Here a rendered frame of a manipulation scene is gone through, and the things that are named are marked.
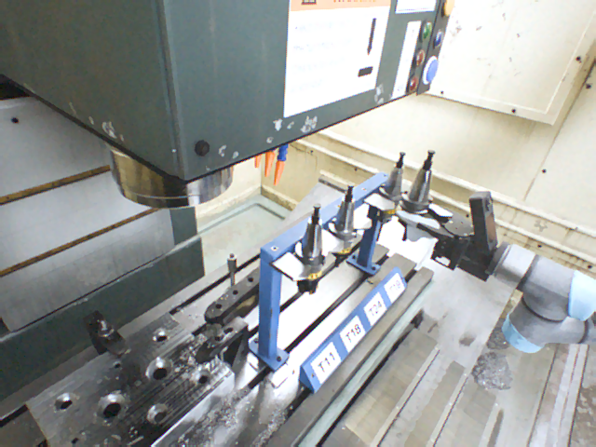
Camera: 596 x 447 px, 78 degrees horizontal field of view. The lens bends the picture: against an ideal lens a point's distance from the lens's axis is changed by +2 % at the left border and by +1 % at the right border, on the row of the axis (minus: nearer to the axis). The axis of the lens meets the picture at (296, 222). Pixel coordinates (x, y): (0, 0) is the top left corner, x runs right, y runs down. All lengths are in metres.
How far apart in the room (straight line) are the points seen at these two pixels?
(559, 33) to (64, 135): 1.22
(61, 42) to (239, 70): 0.15
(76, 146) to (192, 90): 0.71
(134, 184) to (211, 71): 0.24
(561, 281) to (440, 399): 0.54
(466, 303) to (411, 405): 0.44
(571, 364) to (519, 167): 0.59
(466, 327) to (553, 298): 0.62
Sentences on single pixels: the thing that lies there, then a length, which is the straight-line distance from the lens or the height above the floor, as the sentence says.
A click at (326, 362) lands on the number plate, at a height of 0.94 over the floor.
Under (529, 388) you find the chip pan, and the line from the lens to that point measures 1.42.
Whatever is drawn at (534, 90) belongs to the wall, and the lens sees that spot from 1.29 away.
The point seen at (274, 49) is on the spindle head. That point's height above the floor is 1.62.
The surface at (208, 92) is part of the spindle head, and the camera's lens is 0.27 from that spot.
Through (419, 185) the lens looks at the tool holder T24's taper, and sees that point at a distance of 0.78.
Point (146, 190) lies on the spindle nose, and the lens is 0.48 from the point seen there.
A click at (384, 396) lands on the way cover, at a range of 1.10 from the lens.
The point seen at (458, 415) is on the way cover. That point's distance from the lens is 1.20.
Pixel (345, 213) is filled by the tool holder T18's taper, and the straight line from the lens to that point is 0.75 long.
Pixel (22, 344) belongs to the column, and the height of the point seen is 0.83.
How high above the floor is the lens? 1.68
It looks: 35 degrees down
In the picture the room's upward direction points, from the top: 5 degrees clockwise
